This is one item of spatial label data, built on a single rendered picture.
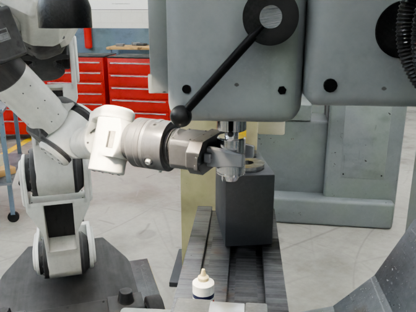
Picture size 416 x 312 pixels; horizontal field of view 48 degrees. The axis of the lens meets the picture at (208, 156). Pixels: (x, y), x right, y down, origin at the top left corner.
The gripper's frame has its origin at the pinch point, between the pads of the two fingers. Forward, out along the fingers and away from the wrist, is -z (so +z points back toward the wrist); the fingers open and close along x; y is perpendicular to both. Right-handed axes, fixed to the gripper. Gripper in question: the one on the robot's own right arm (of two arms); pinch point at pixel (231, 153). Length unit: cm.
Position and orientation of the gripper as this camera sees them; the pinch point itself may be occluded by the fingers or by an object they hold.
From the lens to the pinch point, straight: 77.5
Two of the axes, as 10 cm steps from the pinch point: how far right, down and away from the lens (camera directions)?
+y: -0.1, 9.6, 2.9
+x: 3.9, -2.7, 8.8
